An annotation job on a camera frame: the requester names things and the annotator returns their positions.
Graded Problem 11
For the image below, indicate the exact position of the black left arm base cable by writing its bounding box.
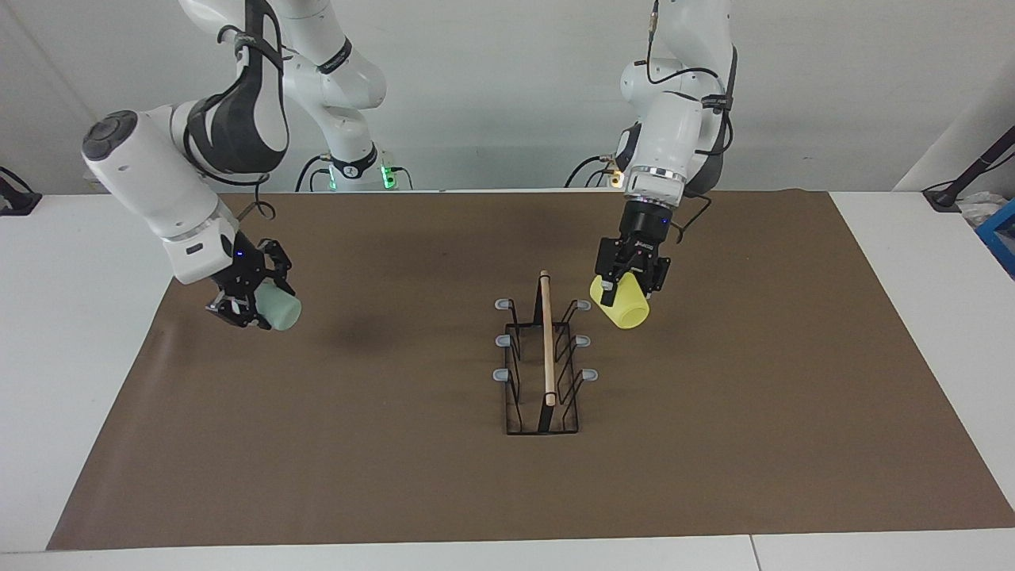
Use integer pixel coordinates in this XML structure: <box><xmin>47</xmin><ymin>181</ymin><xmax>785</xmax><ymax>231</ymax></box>
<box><xmin>565</xmin><ymin>151</ymin><xmax>623</xmax><ymax>189</ymax></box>

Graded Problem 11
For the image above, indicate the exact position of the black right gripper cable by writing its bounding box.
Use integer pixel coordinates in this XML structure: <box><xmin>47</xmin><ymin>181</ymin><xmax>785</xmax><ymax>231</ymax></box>
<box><xmin>218</xmin><ymin>24</ymin><xmax>278</xmax><ymax>224</ymax></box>

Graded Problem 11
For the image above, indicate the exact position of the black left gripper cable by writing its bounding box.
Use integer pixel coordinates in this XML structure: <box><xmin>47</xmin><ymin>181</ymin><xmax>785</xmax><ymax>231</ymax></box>
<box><xmin>646</xmin><ymin>0</ymin><xmax>738</xmax><ymax>247</ymax></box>

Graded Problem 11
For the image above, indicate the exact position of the black clamp mount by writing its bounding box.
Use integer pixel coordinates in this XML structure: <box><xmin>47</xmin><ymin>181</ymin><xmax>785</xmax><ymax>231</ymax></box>
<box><xmin>0</xmin><ymin>165</ymin><xmax>43</xmax><ymax>217</ymax></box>

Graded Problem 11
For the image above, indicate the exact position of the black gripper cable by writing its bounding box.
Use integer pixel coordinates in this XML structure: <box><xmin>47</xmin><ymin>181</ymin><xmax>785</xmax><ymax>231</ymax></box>
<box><xmin>646</xmin><ymin>0</ymin><xmax>738</xmax><ymax>247</ymax></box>
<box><xmin>218</xmin><ymin>24</ymin><xmax>278</xmax><ymax>224</ymax></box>

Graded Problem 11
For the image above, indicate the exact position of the black arm base cable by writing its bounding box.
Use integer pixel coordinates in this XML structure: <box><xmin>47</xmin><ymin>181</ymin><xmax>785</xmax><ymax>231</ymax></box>
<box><xmin>296</xmin><ymin>152</ymin><xmax>413</xmax><ymax>191</ymax></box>
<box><xmin>565</xmin><ymin>151</ymin><xmax>623</xmax><ymax>189</ymax></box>

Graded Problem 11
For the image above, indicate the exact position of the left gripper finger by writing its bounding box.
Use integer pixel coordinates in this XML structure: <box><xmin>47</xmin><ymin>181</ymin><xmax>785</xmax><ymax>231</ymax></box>
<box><xmin>642</xmin><ymin>252</ymin><xmax>672</xmax><ymax>300</ymax></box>
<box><xmin>595</xmin><ymin>236</ymin><xmax>633</xmax><ymax>308</ymax></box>

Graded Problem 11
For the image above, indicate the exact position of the yellow plastic cup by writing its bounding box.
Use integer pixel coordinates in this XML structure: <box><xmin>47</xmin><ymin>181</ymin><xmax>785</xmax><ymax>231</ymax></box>
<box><xmin>589</xmin><ymin>270</ymin><xmax>651</xmax><ymax>331</ymax></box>

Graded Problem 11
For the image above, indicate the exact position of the black wire cup rack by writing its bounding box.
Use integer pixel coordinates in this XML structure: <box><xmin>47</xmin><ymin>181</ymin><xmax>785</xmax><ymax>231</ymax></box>
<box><xmin>493</xmin><ymin>270</ymin><xmax>599</xmax><ymax>436</ymax></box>

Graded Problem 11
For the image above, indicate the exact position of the black camera stand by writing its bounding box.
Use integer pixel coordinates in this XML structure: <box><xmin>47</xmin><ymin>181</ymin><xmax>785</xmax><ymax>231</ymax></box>
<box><xmin>922</xmin><ymin>125</ymin><xmax>1015</xmax><ymax>212</ymax></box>

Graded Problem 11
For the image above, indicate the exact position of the brown table mat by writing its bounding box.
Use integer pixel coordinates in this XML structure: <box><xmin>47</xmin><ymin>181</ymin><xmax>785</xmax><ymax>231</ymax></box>
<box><xmin>46</xmin><ymin>189</ymin><xmax>1015</xmax><ymax>550</ymax></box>

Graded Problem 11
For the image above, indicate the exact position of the blue box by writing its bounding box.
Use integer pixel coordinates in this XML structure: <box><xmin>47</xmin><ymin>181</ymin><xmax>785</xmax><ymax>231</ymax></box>
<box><xmin>975</xmin><ymin>198</ymin><xmax>1015</xmax><ymax>278</ymax></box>

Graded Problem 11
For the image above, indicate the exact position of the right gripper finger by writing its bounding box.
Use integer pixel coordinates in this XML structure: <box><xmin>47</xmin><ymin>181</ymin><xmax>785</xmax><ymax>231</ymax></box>
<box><xmin>262</xmin><ymin>237</ymin><xmax>297</xmax><ymax>298</ymax></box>
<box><xmin>205</xmin><ymin>292</ymin><xmax>272</xmax><ymax>331</ymax></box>

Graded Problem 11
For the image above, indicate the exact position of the black right arm base cable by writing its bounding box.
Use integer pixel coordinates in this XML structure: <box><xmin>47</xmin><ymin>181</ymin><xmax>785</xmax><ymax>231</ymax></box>
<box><xmin>296</xmin><ymin>152</ymin><xmax>413</xmax><ymax>191</ymax></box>

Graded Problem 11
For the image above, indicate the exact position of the crumpled clear plastic bag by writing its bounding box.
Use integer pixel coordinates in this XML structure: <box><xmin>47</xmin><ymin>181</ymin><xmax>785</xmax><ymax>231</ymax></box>
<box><xmin>957</xmin><ymin>192</ymin><xmax>1002</xmax><ymax>227</ymax></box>

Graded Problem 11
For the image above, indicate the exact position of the pale green plastic cup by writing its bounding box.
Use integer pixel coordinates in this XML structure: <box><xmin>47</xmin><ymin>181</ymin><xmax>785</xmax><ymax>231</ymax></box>
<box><xmin>254</xmin><ymin>283</ymin><xmax>303</xmax><ymax>331</ymax></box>

